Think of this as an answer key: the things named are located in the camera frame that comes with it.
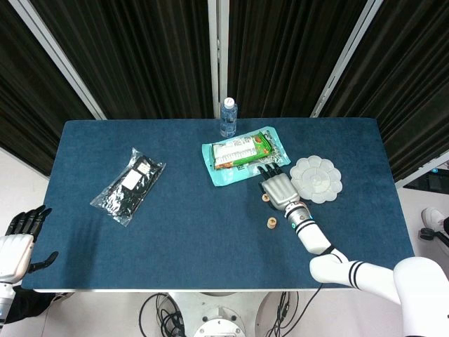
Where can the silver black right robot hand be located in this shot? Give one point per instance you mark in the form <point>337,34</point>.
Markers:
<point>280,191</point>

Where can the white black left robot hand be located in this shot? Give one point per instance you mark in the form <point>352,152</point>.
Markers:
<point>14,256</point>

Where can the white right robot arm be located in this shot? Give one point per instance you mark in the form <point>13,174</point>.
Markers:
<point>312,235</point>

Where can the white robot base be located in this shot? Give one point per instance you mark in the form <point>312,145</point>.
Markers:
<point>217,316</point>

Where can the white flower paint palette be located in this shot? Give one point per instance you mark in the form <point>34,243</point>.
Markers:
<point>315,179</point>

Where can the teal snack pouch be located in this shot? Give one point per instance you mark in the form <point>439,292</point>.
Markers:
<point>228,177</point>

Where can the green cookie package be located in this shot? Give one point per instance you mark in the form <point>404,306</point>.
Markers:
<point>238,154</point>

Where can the clear plastic water bottle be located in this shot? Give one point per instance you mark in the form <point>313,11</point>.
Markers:
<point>228,119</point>

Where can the blue felt table mat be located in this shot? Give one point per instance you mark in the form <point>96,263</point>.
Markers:
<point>193,245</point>

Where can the black items in clear bag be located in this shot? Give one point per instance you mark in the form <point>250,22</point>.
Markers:
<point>122,196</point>

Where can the black pleated curtain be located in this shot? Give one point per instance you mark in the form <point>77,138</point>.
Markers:
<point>414,87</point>
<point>280,52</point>
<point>140,52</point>
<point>28,105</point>

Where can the white shoe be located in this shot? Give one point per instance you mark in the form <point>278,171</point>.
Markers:
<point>431,216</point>

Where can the black monitor device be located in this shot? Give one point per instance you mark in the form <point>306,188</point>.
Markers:
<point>435,182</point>

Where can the black chair base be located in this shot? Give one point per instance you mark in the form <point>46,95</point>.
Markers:
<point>429,233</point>

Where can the white metal frame beam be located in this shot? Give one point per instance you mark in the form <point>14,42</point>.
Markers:
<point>424,168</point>

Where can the white metal frame post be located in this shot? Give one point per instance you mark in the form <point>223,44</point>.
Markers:
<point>215,35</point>
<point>55,52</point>
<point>349,52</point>

